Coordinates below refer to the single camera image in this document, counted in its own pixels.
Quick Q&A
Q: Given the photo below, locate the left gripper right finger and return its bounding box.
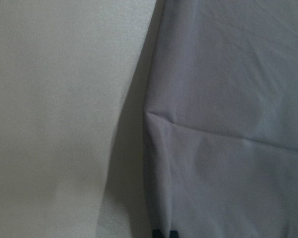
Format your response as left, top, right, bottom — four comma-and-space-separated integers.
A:
169, 230, 179, 238

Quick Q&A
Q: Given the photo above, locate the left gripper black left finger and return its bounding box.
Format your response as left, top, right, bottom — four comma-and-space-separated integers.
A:
152, 229, 162, 238

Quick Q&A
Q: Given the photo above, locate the brown t-shirt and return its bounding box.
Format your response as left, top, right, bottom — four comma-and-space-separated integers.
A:
144, 0, 298, 238

